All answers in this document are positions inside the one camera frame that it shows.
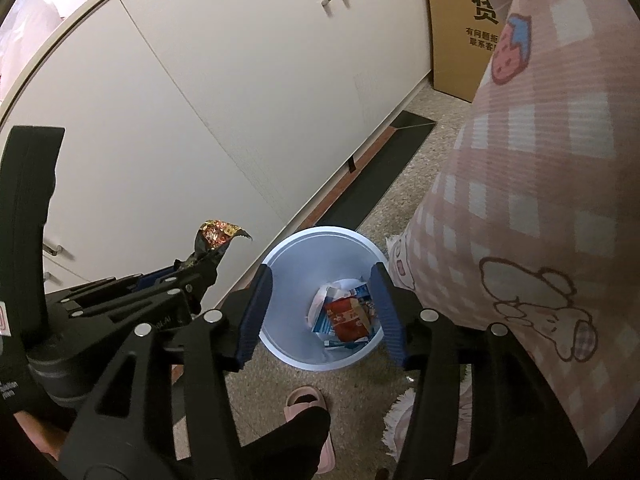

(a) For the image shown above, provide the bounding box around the brown cardboard box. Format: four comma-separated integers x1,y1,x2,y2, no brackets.
428,0,512,102

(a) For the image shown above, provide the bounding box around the dark gold snack wrapper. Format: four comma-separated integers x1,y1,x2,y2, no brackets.
174,220,252,271

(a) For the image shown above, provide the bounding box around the red snack bag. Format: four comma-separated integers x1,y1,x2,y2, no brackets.
324,296,371,342

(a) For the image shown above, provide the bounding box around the pink slipper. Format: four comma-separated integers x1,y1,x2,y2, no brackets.
283,386,336,474

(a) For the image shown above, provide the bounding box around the person's left hand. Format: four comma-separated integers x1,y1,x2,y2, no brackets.
14,411,67,460

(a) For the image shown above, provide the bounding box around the light blue trash bin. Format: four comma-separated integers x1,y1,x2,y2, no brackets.
260,226,386,372

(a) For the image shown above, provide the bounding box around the blue white snack packet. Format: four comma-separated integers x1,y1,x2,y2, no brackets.
307,278,378,351

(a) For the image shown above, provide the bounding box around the white low cabinet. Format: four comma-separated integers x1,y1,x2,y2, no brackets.
1,0,431,307

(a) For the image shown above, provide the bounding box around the pink checked pyjama leg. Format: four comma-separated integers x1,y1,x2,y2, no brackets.
387,0,639,460

